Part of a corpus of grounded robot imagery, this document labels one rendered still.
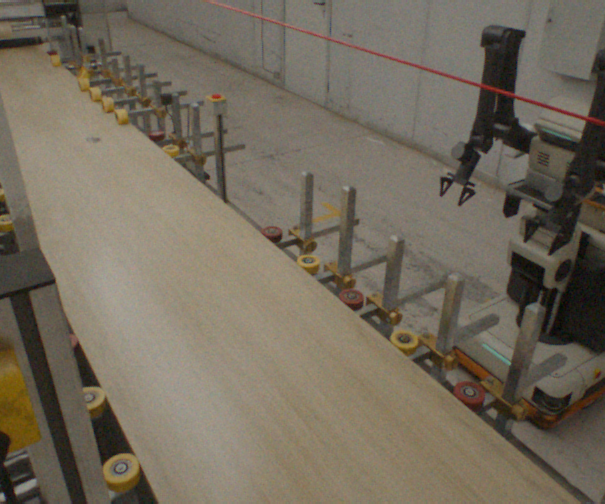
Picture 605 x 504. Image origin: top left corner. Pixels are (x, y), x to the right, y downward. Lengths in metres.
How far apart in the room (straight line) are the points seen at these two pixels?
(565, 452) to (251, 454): 1.72
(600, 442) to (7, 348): 2.74
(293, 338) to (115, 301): 0.58
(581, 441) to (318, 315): 1.51
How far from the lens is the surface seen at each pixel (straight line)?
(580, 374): 2.79
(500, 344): 2.81
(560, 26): 4.27
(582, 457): 2.84
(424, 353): 1.81
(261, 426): 1.46
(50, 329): 0.36
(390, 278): 1.86
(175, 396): 1.55
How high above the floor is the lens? 1.98
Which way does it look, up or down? 31 degrees down
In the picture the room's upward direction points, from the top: 1 degrees clockwise
